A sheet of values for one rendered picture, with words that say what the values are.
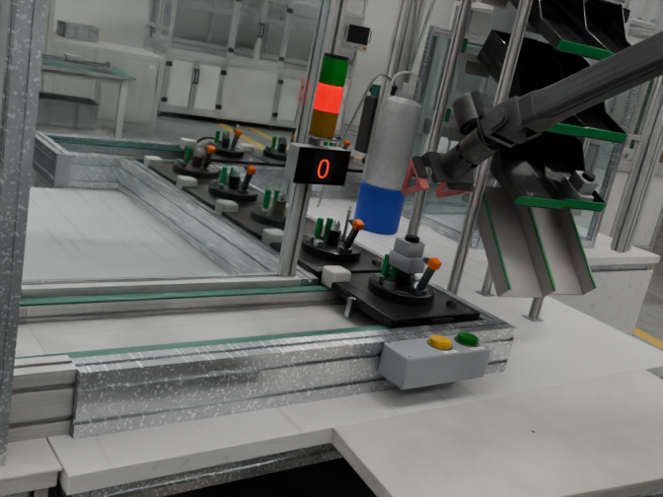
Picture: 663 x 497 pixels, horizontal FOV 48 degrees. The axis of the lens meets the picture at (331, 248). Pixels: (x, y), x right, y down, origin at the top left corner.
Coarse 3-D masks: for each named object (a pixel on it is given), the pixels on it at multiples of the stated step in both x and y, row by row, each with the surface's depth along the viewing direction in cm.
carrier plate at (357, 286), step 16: (336, 288) 154; (352, 288) 153; (368, 304) 146; (384, 304) 148; (432, 304) 154; (464, 304) 158; (384, 320) 142; (400, 320) 141; (416, 320) 144; (464, 320) 152
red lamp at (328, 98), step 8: (320, 88) 142; (328, 88) 141; (336, 88) 141; (320, 96) 142; (328, 96) 142; (336, 96) 142; (320, 104) 142; (328, 104) 142; (336, 104) 143; (336, 112) 144
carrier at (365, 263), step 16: (320, 224) 176; (336, 224) 173; (304, 240) 174; (320, 240) 171; (336, 240) 173; (304, 256) 168; (320, 256) 169; (336, 256) 169; (352, 256) 171; (368, 256) 178; (320, 272) 160; (352, 272) 165; (368, 272) 168
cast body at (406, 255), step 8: (400, 240) 153; (408, 240) 152; (416, 240) 152; (400, 248) 153; (408, 248) 151; (416, 248) 152; (392, 256) 155; (400, 256) 153; (408, 256) 151; (416, 256) 153; (392, 264) 155; (400, 264) 153; (408, 264) 151; (416, 264) 152; (424, 264) 153; (408, 272) 151; (416, 272) 153
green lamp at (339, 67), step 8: (328, 64) 140; (336, 64) 140; (344, 64) 141; (320, 72) 143; (328, 72) 141; (336, 72) 140; (344, 72) 141; (320, 80) 142; (328, 80) 141; (336, 80) 141; (344, 80) 142
